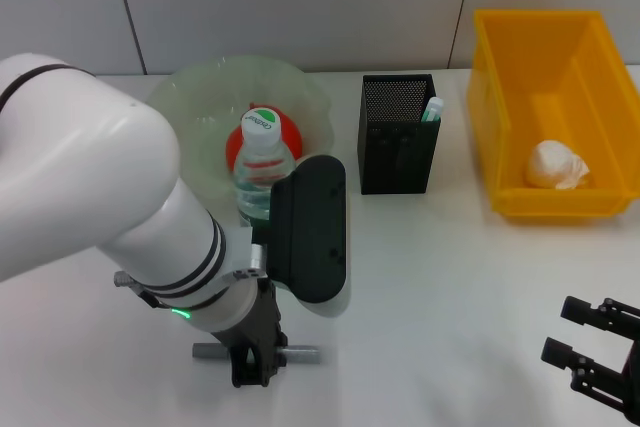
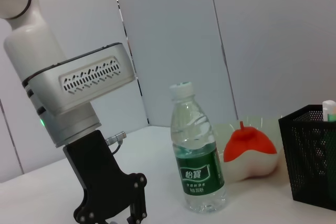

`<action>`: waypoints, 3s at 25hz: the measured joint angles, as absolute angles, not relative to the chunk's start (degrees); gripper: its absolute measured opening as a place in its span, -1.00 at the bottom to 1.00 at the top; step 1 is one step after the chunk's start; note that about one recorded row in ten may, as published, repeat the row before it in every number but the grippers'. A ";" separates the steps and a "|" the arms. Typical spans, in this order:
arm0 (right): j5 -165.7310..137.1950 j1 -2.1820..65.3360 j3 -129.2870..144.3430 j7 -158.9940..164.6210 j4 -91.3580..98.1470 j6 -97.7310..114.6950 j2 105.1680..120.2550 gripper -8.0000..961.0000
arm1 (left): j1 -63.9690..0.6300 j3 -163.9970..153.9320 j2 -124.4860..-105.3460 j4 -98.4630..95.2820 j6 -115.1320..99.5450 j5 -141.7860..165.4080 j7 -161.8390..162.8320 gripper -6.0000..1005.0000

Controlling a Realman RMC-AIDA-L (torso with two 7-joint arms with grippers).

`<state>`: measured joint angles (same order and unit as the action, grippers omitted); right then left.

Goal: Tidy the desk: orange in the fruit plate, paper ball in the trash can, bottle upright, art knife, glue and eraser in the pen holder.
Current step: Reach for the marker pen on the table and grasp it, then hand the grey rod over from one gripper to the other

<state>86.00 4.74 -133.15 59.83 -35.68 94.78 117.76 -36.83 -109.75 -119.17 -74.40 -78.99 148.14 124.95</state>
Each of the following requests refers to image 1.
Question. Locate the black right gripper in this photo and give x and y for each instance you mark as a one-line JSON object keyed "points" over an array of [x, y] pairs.
{"points": [[634, 382]]}

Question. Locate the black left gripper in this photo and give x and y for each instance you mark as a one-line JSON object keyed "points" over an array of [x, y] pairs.
{"points": [[255, 322]]}

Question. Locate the silver grey marker pen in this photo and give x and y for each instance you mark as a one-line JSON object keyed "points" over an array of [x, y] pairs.
{"points": [[302, 354]]}

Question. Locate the white paper ball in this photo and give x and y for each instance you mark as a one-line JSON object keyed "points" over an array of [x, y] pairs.
{"points": [[552, 167]]}

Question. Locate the clear green-label water bottle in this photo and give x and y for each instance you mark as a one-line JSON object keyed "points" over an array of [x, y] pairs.
{"points": [[260, 172]]}

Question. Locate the mint green utility knife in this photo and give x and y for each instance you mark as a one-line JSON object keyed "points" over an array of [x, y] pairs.
{"points": [[432, 109]]}

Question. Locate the black mesh pen holder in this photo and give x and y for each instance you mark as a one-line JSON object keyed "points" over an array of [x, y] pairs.
{"points": [[395, 162]]}

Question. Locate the green glass fruit plate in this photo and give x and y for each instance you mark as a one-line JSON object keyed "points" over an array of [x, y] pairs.
{"points": [[210, 97]]}

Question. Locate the yellow plastic bin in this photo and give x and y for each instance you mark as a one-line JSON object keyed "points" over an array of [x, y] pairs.
{"points": [[550, 72]]}

